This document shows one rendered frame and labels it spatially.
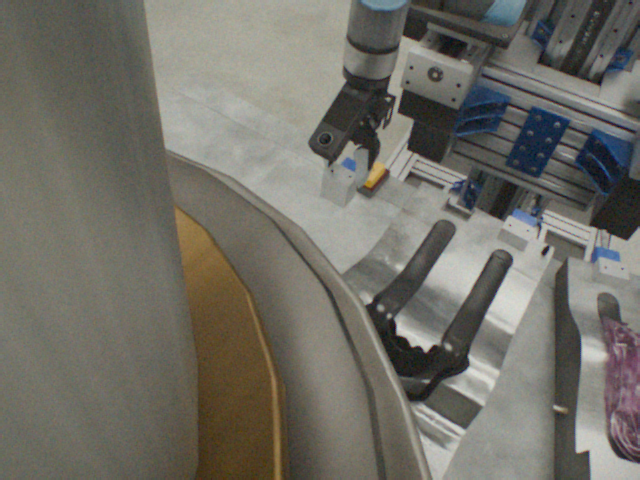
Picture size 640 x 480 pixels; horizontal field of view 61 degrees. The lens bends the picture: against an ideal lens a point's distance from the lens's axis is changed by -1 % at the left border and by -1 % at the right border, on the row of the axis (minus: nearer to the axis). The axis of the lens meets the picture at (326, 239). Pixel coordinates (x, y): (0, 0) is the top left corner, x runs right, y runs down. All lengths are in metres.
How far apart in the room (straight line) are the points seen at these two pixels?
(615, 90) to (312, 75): 1.76
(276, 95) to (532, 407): 2.06
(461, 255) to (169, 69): 2.15
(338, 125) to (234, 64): 2.12
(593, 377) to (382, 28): 0.58
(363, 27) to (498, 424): 0.61
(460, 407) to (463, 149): 0.79
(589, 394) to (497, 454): 0.16
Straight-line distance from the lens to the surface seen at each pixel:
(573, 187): 1.43
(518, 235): 0.99
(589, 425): 0.90
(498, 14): 0.84
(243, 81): 2.78
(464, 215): 1.05
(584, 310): 1.02
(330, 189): 0.93
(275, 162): 1.17
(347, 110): 0.80
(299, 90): 2.74
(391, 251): 0.93
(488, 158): 1.43
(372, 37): 0.76
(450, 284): 0.92
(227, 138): 1.22
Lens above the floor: 1.59
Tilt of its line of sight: 50 degrees down
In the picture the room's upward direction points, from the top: 10 degrees clockwise
